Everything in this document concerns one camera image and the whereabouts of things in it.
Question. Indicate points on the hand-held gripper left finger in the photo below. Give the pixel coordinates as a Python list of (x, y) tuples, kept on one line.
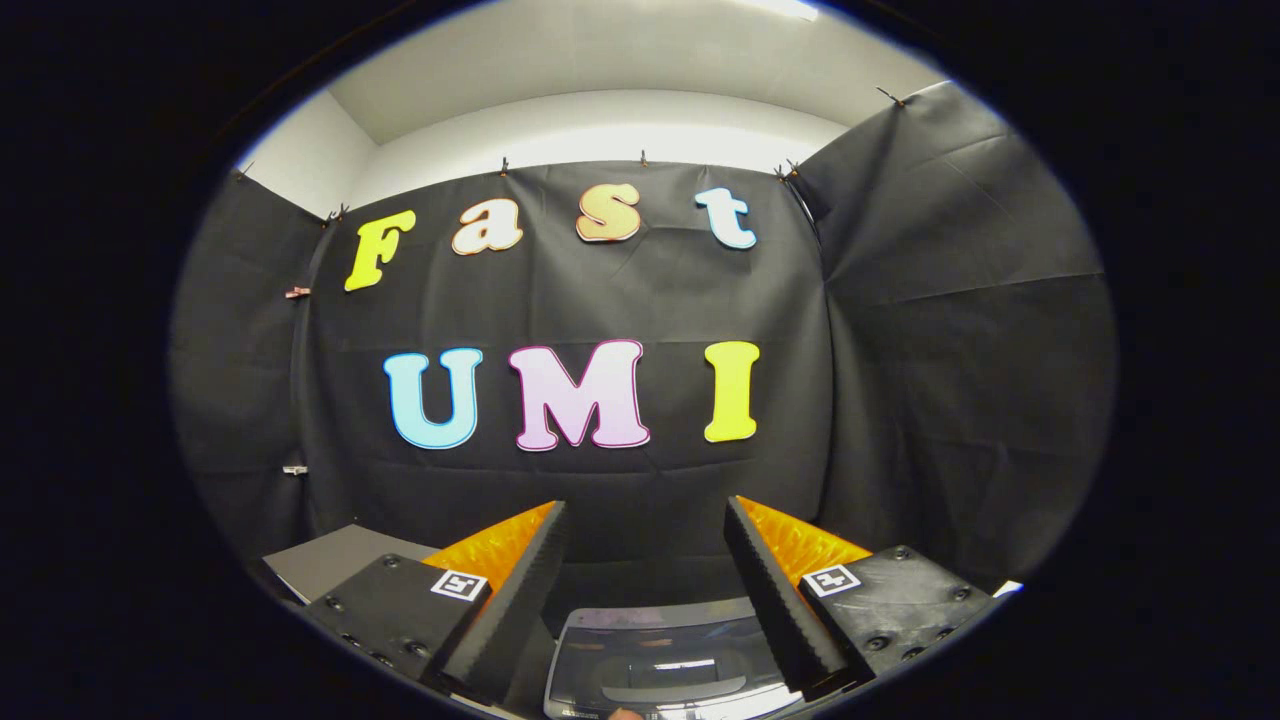
[(520, 600)]

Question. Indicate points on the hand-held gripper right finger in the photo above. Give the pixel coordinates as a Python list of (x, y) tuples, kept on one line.
[(775, 600)]

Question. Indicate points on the dark transparent washing machine lid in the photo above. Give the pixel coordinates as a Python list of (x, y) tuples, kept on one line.
[(660, 650)]

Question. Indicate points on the white panel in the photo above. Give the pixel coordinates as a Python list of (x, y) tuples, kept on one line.
[(1008, 589)]

